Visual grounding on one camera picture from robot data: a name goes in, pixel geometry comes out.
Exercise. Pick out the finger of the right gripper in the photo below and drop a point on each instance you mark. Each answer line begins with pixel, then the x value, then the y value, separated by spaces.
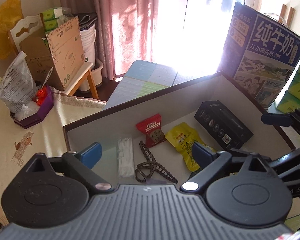
pixel 283 120
pixel 285 162

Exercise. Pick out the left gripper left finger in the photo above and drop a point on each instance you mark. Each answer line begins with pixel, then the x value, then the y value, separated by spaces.
pixel 78 166

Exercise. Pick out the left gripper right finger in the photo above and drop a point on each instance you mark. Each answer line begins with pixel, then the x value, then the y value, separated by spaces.
pixel 213 165

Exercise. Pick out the yellow snack packet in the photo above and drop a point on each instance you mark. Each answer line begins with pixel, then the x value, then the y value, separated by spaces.
pixel 182 137

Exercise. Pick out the black shaver box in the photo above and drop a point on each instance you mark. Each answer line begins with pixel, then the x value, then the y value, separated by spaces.
pixel 223 125

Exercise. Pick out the brown patterned hair claw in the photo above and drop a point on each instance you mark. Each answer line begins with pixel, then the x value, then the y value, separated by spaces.
pixel 149 167

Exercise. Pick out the red snack packet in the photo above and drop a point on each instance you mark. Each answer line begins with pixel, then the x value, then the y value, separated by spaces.
pixel 151 128

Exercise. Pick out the brown storage box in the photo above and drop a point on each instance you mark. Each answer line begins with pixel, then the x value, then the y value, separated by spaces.
pixel 176 104

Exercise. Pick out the blue milk carton box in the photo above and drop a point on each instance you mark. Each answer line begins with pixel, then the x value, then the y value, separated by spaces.
pixel 259 53

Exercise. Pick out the wooden stool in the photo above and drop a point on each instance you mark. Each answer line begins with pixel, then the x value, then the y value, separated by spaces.
pixel 84 73

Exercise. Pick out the clear printed plastic bag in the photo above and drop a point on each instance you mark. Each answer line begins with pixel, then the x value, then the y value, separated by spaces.
pixel 17 87

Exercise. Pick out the checked tablecloth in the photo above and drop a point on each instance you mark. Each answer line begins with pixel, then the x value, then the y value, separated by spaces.
pixel 142 78

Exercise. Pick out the brown cardboard box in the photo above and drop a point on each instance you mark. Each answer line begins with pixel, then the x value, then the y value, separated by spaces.
pixel 60 50

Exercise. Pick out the white bucket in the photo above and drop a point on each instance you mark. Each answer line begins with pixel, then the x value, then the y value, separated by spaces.
pixel 88 38

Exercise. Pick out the white cutout cardboard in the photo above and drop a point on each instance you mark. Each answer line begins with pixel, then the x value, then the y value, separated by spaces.
pixel 24 28

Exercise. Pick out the pink curtain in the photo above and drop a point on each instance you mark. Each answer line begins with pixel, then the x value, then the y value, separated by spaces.
pixel 126 31

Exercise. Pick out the yellow plastic bag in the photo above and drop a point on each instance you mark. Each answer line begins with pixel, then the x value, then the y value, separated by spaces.
pixel 10 14

